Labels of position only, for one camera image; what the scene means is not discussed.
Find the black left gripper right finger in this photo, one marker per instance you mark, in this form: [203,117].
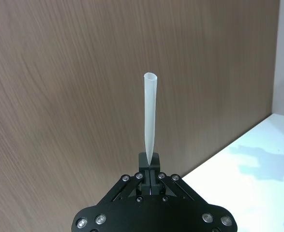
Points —
[155,169]

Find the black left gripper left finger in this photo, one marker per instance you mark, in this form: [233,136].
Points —
[143,169]

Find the translucent white plastic tube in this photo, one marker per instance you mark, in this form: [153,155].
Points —
[149,116]

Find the brown wood-grain panel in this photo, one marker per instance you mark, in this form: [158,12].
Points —
[66,91]

